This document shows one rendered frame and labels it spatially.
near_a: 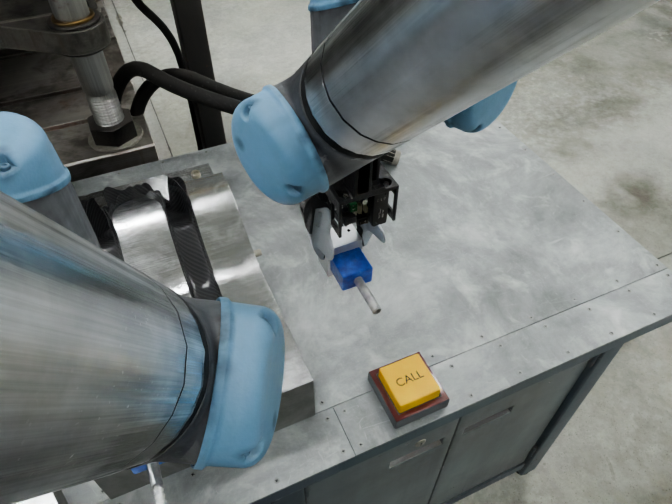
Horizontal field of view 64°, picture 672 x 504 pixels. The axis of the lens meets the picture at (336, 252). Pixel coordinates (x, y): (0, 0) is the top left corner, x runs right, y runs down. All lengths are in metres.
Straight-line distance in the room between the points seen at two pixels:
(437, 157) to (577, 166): 1.54
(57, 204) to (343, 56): 0.19
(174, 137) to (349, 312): 1.95
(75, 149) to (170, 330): 1.09
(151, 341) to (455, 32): 0.16
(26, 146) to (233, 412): 0.19
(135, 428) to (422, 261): 0.76
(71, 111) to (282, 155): 1.10
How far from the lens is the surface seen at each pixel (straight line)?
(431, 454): 1.08
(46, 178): 0.34
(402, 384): 0.71
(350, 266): 0.69
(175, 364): 0.18
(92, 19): 1.13
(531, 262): 0.94
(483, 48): 0.23
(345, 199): 0.56
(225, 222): 0.80
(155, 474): 0.60
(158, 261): 0.78
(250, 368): 0.22
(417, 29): 0.24
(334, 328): 0.80
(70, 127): 1.34
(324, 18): 0.48
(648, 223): 2.43
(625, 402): 1.85
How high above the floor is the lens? 1.46
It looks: 47 degrees down
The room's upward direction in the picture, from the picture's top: straight up
